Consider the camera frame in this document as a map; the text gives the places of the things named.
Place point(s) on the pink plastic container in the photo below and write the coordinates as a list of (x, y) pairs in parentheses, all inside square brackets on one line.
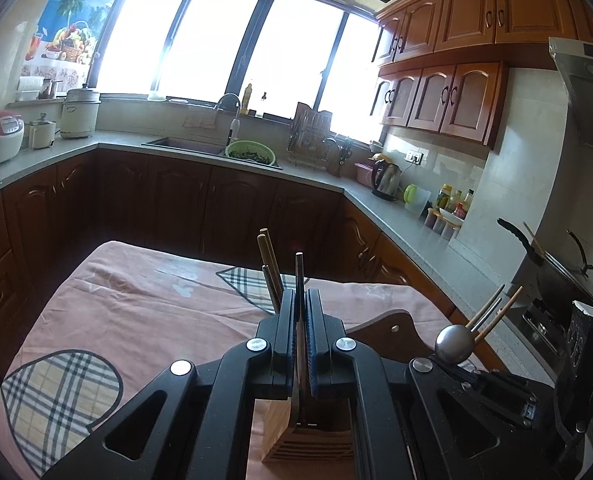
[(364, 176)]

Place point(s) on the green colander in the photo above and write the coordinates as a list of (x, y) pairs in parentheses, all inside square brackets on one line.
[(249, 152)]

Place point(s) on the wooden upper cabinets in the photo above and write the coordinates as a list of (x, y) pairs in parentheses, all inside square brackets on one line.
[(476, 35)]

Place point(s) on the chrome kitchen faucet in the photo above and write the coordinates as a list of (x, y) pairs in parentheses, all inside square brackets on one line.
[(234, 120)]

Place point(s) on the gas stove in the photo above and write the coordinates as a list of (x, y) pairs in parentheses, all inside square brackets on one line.
[(538, 322)]

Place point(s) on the white steamer cooker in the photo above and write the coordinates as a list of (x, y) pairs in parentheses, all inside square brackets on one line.
[(79, 112)]

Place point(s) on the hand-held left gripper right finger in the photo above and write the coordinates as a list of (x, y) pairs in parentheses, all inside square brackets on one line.
[(319, 350)]

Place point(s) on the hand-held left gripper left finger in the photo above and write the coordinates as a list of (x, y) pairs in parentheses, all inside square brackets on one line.
[(289, 345)]

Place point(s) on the steel electric kettle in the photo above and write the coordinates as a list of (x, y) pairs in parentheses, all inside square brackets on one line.
[(385, 180)]

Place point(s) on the wall outlet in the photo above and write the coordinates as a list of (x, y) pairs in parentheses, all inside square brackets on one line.
[(415, 156)]

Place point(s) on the wooden chopsticks on wok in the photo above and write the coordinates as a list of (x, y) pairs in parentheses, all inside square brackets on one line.
[(532, 237)]

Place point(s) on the condiment bottles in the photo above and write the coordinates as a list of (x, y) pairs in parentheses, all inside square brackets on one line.
[(454, 200)]

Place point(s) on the pink plaid-heart tablecloth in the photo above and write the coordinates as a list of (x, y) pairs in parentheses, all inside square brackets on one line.
[(126, 310)]

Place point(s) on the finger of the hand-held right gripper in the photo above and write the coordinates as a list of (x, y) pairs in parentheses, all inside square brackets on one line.
[(506, 377)]

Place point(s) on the brown wooden chopstick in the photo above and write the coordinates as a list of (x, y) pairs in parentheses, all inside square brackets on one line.
[(271, 265), (506, 307), (491, 301), (265, 270)]

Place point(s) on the yellow bottle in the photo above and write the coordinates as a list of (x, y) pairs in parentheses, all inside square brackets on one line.
[(247, 100)]

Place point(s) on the steel range hood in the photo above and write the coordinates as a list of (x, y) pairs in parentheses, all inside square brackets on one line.
[(588, 95)]

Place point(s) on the dish rack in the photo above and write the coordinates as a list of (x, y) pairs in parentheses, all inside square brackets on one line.
[(309, 132)]

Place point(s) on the dark chopstick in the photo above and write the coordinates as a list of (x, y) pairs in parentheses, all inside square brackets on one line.
[(300, 275), (491, 311), (269, 285)]

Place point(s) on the wooden cabinets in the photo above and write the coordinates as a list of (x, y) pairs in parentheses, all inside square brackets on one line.
[(176, 200), (476, 35)]

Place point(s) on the small white electric pot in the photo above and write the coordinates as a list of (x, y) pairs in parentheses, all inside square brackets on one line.
[(41, 135)]

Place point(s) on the wooden lower cabinets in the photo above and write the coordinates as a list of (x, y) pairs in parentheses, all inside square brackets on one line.
[(176, 200)]

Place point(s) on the metal spoon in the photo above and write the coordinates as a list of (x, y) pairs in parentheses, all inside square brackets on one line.
[(454, 342)]

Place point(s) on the kitchen sink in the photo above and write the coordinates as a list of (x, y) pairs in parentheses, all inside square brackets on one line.
[(181, 145)]

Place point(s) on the white container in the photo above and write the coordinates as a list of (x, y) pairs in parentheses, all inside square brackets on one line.
[(29, 89)]

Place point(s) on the green-lid pitcher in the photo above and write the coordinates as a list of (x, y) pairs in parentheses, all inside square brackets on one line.
[(416, 201)]

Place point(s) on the tropical beach wall poster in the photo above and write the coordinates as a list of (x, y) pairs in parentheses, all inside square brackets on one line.
[(76, 0)]

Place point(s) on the spice jar set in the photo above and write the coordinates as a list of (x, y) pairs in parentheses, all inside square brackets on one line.
[(441, 225)]

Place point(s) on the wooden utensil holder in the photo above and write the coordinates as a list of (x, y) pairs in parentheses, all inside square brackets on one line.
[(376, 337)]

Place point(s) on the kitchen window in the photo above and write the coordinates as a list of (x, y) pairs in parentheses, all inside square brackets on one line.
[(201, 45)]

